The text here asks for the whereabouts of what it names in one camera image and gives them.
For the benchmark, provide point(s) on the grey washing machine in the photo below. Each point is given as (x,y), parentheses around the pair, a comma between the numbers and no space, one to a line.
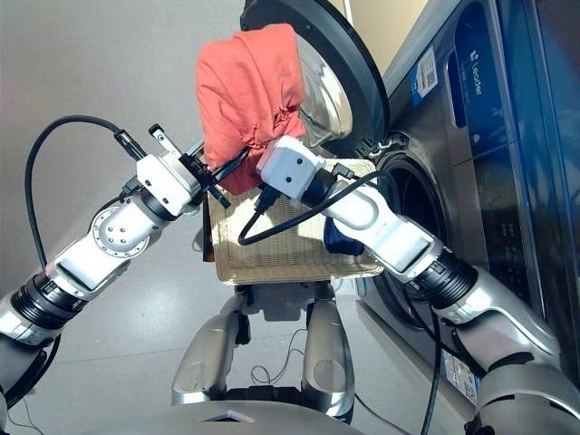
(453,181)

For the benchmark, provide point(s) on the dark blue garment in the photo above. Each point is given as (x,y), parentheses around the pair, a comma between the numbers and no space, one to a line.
(342,240)

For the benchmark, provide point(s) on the colourful machine sticker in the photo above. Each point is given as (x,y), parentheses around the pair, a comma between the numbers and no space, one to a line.
(457,376)

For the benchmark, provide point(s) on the silver robot torso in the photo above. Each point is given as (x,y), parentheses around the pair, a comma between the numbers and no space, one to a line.
(226,423)

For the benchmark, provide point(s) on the pale woven basket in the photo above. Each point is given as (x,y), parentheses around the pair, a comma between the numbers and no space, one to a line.
(281,254)

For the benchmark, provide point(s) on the orange-red garment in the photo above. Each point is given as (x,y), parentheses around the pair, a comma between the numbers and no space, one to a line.
(244,90)

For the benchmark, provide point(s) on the round washing machine door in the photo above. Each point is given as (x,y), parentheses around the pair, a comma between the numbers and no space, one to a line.
(364,68)

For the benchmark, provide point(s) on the blue white machine label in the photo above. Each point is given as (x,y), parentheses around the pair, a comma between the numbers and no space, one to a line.
(426,72)

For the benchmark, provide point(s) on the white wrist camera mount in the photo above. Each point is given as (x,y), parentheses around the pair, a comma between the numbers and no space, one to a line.
(290,167)
(167,181)

